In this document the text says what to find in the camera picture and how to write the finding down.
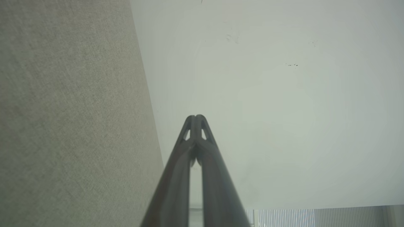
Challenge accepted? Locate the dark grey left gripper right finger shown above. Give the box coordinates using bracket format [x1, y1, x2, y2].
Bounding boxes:
[196, 114, 252, 227]

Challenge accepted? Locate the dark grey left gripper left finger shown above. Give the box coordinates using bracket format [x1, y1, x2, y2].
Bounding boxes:
[140, 115, 197, 227]

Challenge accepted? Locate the white ribbed panel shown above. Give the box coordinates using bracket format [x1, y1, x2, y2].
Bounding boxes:
[246, 205, 404, 227]

